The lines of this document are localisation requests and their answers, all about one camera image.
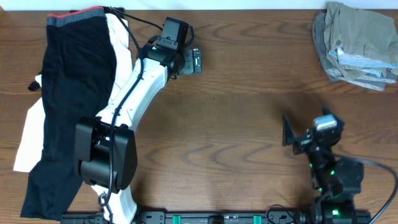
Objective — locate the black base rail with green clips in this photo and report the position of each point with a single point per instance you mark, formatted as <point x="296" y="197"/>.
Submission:
<point x="273" y="216"/>

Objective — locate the khaki green shorts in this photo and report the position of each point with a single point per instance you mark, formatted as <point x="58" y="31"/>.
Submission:
<point x="359" y="41"/>

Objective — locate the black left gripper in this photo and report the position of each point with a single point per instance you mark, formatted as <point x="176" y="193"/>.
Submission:
<point x="189" y="68"/>

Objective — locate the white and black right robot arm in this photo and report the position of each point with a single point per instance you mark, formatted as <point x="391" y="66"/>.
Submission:
<point x="337" y="180"/>

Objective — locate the black pants with red waistband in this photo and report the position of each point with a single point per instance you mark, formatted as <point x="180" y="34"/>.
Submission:
<point x="78" y="73"/>

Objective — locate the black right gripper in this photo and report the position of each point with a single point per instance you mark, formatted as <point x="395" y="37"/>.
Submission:
<point x="290" y="139"/>

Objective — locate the folded grey shorts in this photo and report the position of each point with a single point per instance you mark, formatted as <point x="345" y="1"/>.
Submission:
<point x="368" y="80"/>

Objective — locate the white garment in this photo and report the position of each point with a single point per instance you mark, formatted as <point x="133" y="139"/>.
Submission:
<point x="30" y="148"/>

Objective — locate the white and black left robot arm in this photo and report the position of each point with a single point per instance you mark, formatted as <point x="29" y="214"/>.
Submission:
<point x="105" y="145"/>

